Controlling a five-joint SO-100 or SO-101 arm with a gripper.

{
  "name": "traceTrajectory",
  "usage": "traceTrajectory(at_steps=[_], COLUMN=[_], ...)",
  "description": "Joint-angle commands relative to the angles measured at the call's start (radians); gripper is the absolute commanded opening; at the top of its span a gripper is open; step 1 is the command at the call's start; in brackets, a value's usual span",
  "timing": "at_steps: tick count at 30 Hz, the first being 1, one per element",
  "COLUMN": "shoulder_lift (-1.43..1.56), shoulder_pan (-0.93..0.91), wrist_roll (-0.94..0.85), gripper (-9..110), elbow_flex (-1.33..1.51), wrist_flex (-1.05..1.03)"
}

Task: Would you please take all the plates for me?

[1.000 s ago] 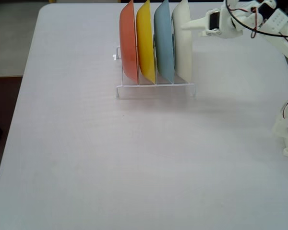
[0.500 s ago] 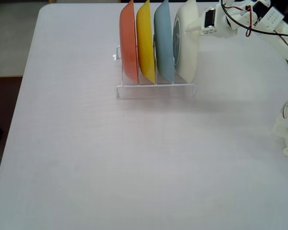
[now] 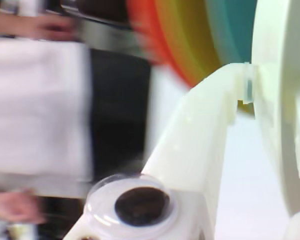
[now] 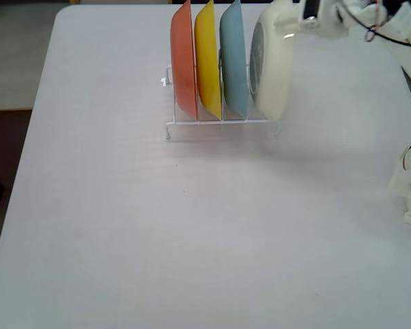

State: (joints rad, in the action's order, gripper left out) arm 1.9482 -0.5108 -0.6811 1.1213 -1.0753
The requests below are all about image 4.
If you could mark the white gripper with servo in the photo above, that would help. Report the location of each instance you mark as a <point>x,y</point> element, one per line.
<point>316,21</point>

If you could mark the cream white plate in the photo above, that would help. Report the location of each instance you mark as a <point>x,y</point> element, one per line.
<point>274,68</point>

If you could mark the blue plate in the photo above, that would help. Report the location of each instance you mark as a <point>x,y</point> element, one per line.
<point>233,61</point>

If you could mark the yellow plate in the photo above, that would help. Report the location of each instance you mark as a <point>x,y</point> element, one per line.
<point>207,61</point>

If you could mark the orange plate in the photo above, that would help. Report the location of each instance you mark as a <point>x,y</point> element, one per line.
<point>183,61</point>

